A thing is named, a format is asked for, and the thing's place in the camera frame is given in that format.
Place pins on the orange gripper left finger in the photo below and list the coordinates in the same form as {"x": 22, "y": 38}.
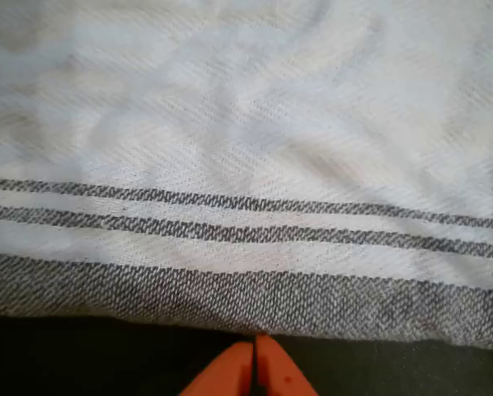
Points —
{"x": 230, "y": 375}

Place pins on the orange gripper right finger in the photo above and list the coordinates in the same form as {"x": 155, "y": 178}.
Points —
{"x": 279, "y": 371}

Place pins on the white striped towel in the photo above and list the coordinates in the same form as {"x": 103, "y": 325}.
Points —
{"x": 246, "y": 123}

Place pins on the black desk mat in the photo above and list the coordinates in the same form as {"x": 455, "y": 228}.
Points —
{"x": 65, "y": 359}

